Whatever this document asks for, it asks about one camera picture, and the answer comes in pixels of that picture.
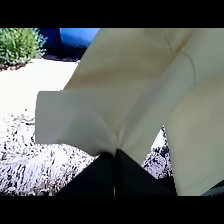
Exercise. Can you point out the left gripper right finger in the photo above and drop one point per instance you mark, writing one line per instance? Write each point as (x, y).
(133, 180)

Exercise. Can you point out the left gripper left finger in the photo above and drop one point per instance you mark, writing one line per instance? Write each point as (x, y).
(96, 180)

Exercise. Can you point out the cream shirt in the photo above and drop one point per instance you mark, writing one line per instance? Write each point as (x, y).
(133, 93)

